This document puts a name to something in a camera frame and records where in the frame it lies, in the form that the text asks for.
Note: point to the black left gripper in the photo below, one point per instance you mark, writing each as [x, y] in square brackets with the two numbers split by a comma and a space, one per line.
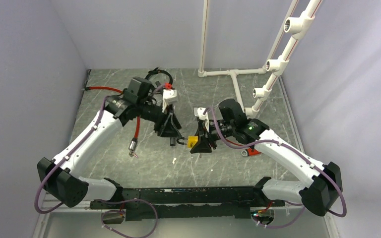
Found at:
[171, 127]

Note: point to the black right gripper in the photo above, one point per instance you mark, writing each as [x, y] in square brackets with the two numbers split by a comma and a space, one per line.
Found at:
[202, 145]

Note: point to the yellow padlock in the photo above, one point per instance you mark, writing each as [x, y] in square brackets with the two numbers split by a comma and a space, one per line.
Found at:
[190, 141]

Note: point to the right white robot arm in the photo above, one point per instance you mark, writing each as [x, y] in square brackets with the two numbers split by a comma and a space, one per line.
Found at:
[319, 186]

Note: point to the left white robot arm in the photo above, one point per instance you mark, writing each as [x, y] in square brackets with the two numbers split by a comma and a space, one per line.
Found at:
[61, 175]

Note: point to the small silver keys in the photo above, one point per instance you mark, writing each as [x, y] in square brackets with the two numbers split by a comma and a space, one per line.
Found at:
[133, 154]

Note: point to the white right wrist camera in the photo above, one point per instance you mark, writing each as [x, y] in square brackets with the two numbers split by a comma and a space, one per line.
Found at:
[202, 114]

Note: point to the red handled wrench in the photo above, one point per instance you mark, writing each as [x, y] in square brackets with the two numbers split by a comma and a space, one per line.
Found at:
[249, 152]

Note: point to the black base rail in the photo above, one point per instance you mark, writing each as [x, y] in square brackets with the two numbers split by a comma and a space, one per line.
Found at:
[239, 202]

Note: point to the white pvc pipe frame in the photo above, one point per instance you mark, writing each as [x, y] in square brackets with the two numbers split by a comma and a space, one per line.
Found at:
[263, 46]

